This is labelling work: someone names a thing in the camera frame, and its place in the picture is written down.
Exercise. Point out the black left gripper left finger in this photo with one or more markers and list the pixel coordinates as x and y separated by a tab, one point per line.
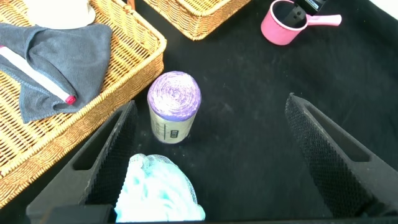
105	174

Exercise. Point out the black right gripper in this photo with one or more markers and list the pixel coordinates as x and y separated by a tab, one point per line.
311	4

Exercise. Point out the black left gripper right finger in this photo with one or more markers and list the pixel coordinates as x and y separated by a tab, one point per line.
329	161

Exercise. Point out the pink toy saucepan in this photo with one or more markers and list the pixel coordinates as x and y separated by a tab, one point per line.
273	31

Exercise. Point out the purple garbage bag roll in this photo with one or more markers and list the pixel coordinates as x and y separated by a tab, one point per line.
174	93

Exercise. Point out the light blue bath pouf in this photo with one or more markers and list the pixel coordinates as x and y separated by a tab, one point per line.
155	193

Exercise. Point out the grey microfibre towel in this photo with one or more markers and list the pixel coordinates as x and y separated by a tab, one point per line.
74	53

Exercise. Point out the white marker pink cap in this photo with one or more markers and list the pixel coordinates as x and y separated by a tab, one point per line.
34	74

